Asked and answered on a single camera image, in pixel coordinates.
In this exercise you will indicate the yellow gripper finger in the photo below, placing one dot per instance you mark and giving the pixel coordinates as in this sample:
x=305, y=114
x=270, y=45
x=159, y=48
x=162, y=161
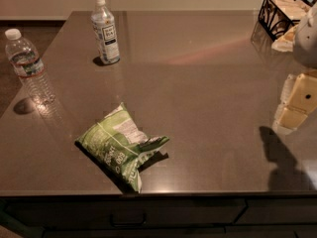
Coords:
x=304, y=93
x=289, y=118

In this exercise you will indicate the green jalapeno chip bag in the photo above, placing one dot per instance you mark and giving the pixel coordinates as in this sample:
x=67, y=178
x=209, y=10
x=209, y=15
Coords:
x=116, y=143

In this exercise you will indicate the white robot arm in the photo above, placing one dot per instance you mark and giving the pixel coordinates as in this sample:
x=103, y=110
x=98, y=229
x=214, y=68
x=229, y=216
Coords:
x=304, y=52

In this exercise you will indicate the white labelled drink bottle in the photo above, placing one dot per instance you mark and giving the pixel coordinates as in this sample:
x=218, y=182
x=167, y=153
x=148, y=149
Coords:
x=103, y=23

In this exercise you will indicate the clear plastic water bottle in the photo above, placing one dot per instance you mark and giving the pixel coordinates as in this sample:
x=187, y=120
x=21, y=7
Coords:
x=29, y=67

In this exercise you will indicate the black wire napkin basket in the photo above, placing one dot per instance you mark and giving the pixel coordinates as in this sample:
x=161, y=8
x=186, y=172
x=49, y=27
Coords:
x=278, y=16

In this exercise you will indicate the dark drawer with handle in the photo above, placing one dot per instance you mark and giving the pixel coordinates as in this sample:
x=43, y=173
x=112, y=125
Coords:
x=126, y=213

